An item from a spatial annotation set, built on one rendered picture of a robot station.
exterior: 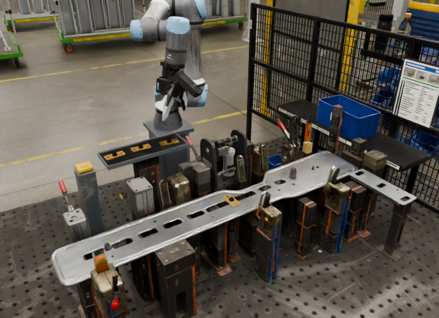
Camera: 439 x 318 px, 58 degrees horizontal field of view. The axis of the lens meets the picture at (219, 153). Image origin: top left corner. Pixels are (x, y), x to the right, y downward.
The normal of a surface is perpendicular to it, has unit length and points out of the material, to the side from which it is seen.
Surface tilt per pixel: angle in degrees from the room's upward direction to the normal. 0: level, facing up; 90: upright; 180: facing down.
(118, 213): 0
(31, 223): 0
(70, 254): 0
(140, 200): 90
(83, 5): 86
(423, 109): 90
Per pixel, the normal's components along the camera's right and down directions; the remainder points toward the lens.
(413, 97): -0.84, 0.26
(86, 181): 0.55, 0.40
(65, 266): 0.00, -0.88
